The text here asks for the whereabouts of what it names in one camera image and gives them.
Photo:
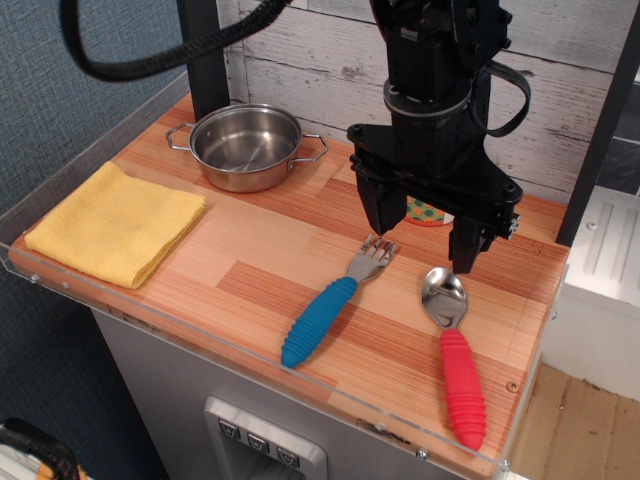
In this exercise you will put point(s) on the red handled spoon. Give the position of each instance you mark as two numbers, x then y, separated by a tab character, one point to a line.
444	300

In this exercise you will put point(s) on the blue handled fork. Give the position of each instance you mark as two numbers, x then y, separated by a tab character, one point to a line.
311	327

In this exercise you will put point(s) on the patterned tin can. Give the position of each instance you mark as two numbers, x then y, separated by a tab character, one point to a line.
422	214

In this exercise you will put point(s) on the white plastic unit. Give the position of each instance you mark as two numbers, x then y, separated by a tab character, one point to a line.
593	330

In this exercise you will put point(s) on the small steel pot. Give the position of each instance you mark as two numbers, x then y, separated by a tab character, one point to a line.
247	148

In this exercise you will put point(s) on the black vertical post right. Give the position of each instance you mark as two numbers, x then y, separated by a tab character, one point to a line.
612	108

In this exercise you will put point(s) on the grey cabinet with button panel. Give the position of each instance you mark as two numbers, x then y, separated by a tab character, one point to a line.
211	421

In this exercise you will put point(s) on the black and yellow object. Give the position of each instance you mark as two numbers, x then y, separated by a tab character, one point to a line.
30	453

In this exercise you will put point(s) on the clear acrylic table guard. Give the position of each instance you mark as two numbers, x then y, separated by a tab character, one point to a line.
232	287

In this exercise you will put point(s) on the yellow cloth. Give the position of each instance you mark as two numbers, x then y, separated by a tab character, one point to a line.
116	228

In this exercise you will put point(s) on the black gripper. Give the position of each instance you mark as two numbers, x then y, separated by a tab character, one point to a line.
434	151

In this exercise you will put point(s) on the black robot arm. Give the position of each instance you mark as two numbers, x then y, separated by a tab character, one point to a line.
441	58

